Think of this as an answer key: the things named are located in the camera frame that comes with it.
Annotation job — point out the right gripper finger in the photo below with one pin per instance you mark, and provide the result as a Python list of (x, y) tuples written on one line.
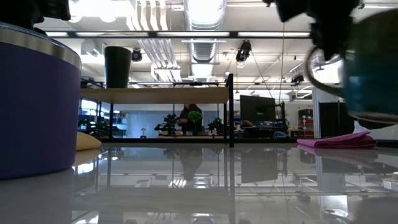
[(331, 39)]

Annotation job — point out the purple tumbler with clear lid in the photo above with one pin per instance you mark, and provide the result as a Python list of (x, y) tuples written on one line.
[(37, 109)]

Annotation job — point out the black cup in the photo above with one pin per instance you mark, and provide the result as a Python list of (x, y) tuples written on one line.
[(117, 67)]

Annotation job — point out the small background robot arm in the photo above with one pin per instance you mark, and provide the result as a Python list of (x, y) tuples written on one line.
[(168, 124)]

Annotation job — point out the wooden shelf with black legs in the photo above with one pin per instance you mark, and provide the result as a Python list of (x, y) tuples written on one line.
[(155, 96)]

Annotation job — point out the black cabinet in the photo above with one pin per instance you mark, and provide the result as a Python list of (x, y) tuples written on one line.
[(335, 119)]

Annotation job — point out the black computer monitor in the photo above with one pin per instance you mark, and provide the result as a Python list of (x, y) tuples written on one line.
[(257, 109)]

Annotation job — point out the pink folded cloth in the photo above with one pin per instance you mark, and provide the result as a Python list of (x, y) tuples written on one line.
[(339, 141)]

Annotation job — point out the leafy potted plant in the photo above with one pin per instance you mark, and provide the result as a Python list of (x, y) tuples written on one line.
[(215, 124)]

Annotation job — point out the round green plant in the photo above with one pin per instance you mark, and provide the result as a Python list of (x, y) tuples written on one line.
[(195, 116)]

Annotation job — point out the person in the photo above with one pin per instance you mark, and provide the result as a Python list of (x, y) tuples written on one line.
[(188, 119)]

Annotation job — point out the black ceiling camera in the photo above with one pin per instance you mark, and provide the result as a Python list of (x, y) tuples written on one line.
[(243, 51), (136, 55)]

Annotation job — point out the silver ceiling duct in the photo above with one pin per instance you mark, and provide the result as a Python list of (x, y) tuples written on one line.
[(203, 46)]

